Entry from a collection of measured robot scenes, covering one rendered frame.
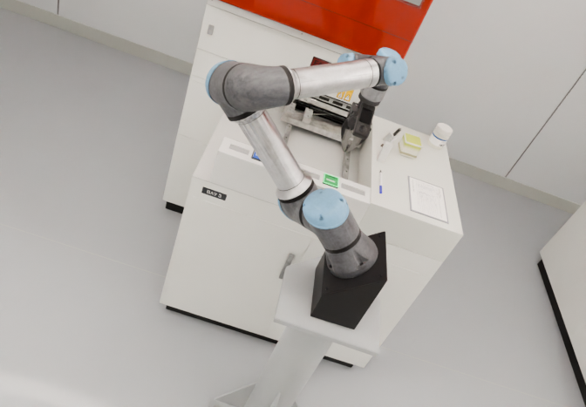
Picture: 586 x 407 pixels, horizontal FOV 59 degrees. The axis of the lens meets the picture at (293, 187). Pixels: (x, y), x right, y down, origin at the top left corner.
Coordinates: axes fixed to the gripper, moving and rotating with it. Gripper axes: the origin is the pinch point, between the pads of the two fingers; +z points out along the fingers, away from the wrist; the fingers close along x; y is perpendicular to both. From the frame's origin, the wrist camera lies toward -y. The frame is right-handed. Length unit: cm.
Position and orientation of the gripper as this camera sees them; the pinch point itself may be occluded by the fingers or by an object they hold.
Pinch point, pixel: (345, 150)
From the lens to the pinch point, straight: 174.1
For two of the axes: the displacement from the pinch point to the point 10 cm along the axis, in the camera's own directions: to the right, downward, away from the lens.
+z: -3.1, 7.3, 6.0
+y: 1.3, -6.0, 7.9
